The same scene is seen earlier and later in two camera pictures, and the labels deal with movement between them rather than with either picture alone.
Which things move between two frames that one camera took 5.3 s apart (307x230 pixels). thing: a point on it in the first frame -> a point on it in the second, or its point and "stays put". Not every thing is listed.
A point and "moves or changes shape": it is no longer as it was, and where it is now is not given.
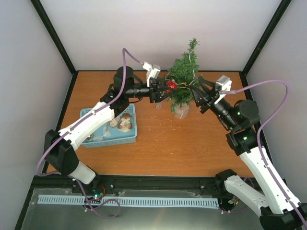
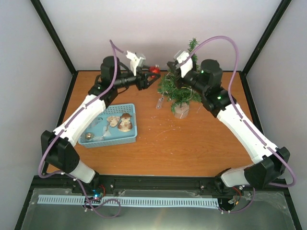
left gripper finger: (163, 87) -> (147, 72)
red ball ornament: (171, 84) moves or changes shape
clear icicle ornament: (159, 105) stays put
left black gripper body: (153, 96) -> (141, 83)
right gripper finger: (200, 98) -> (170, 64)
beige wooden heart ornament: (114, 121) stays put
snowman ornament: (125, 125) stays put
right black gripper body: (211, 97) -> (177, 79)
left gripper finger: (162, 97) -> (151, 77)
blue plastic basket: (121, 129) stays put
